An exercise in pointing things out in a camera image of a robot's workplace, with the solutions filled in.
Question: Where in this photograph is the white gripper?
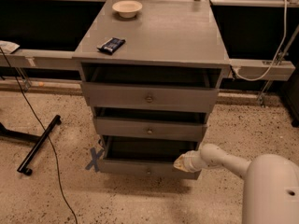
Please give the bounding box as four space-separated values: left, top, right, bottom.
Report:
173 150 206 173

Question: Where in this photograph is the grey bottom drawer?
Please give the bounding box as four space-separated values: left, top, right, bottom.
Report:
98 135 200 179

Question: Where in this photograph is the grey drawer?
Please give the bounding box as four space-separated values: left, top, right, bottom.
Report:
98 135 200 179
93 117 207 142
81 82 219 113

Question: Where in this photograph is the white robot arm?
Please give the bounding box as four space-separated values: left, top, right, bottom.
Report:
174 144 299 224

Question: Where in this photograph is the grey middle drawer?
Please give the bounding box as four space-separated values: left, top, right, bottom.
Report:
93 117 207 142

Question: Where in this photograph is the grey drawer cabinet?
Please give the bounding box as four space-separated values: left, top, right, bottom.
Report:
72 0 232 147

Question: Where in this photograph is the grey top drawer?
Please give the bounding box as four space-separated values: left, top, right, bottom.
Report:
81 82 219 113

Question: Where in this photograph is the blue tape cross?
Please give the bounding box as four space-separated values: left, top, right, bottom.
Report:
85 147 104 172

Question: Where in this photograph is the black metal stand base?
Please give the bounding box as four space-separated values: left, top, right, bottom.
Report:
0 115 62 175

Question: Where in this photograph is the white ceramic bowl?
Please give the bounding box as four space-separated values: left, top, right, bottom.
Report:
112 0 143 19

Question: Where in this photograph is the white paper sheet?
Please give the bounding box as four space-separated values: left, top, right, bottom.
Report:
0 40 20 54

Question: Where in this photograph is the white cable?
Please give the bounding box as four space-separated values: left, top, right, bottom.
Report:
232 0 289 82

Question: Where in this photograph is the black floor cable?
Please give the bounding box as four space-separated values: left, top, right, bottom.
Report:
0 46 78 224

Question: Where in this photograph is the grey metal rail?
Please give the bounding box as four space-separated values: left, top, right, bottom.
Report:
7 49 295 81

